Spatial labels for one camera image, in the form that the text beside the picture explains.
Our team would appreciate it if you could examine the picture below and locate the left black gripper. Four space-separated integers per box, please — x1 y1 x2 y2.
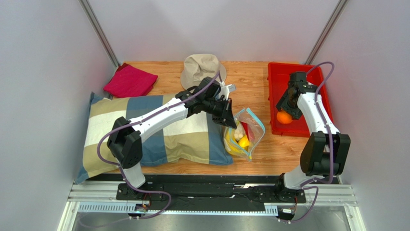
203 98 237 130

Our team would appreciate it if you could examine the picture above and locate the fake orange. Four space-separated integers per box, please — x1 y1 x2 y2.
276 110 293 124

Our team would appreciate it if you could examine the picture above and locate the clear zip top bag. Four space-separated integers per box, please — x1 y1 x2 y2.
223 108 266 162

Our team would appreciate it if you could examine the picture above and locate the fake red chili pepper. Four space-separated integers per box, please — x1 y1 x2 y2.
241 122 256 142

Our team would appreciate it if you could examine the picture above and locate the fake banana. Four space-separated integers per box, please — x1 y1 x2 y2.
223 128 248 158

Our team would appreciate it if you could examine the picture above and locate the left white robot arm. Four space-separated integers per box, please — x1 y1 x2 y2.
97 77 237 194

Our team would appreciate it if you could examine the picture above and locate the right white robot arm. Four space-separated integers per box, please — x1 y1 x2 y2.
275 72 351 202

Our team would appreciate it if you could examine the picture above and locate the fake white cauliflower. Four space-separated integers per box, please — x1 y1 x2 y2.
234 123 246 141

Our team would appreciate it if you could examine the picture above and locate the red plastic bin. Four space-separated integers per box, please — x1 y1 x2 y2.
268 62 333 138

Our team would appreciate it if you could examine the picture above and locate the plaid pillow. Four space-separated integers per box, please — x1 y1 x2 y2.
75 93 233 184

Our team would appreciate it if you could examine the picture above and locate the beige bucket hat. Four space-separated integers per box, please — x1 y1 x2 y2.
180 54 227 90

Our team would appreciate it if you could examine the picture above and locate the magenta folded cloth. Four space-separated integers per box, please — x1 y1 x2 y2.
103 63 158 98

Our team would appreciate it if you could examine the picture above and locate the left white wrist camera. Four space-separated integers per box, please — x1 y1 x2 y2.
218 82 236 100

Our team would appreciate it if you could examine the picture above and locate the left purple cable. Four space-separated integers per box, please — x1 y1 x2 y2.
96 70 222 220

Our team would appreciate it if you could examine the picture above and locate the purple cable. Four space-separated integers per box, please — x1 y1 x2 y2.
290 61 336 224
96 70 222 220

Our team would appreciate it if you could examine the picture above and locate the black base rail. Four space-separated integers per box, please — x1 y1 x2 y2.
116 174 307 212

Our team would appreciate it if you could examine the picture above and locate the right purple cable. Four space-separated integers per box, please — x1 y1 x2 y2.
290 61 336 224

